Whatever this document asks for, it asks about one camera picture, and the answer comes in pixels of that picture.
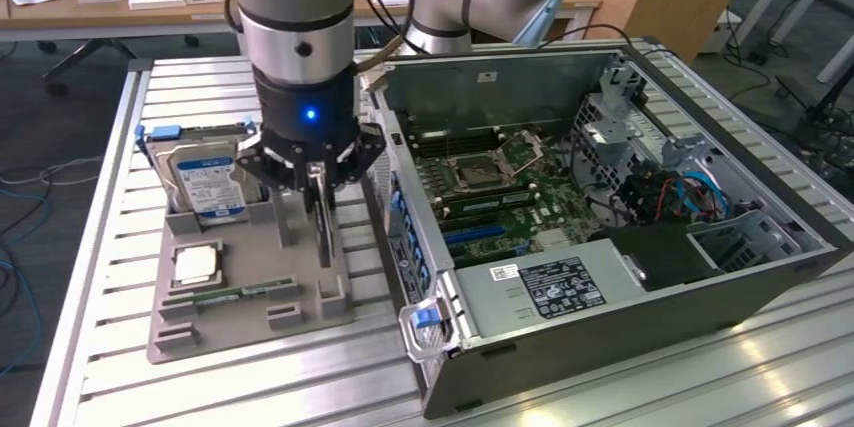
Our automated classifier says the CPU socket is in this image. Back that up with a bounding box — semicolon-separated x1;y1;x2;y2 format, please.
450;152;518;194

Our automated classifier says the silver metal drive cage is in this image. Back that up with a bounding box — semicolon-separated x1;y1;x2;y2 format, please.
576;91;672;176

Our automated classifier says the white floor cable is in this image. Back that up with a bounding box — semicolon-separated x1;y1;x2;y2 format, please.
0;156;105;187

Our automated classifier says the grey power supply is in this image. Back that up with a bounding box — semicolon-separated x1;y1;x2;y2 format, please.
452;239;648;341

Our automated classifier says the flat white box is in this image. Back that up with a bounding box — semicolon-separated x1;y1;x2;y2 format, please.
125;0;188;12

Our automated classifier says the black open PC case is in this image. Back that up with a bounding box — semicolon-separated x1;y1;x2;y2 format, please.
356;36;854;421

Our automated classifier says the white box with red dot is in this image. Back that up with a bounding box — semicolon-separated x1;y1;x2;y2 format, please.
709;9;745;56

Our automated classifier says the blue wire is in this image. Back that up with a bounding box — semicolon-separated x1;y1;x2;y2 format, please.
683;169;729;221
669;175;699;221

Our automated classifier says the grey parts rack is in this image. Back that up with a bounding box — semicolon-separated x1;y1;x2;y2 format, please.
144;185;358;366

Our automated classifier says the hard disk with blue bracket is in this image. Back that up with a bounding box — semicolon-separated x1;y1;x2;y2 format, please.
131;116;262;228

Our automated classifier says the grey metal disk bay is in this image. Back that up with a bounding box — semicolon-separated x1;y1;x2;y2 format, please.
685;209;805;273

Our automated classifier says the green RAM stick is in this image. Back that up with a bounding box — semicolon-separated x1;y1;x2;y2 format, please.
162;282;294;306

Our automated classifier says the green motherboard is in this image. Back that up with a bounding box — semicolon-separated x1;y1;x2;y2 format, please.
397;114;612;271

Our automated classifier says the blue expansion slot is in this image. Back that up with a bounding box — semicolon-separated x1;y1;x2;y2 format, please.
442;224;506;244

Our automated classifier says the red wire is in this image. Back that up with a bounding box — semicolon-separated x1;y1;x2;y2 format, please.
649;181;669;221

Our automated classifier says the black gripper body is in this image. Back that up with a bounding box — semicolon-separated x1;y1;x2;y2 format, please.
254;66;366;193

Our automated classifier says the blue floor cable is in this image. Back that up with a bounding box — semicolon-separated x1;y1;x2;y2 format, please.
0;186;51;376

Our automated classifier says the black graphics card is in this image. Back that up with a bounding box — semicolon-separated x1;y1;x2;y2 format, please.
302;160;338;271

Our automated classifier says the black tripod stand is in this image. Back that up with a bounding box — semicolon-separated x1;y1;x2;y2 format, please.
776;36;854;171

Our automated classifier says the thin black cable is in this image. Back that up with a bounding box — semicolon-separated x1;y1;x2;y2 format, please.
536;22;668;51

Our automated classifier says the metal socket cover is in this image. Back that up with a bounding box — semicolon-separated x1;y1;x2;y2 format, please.
496;127;542;158

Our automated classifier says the silver CPU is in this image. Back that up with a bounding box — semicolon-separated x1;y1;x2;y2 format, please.
173;246;225;284

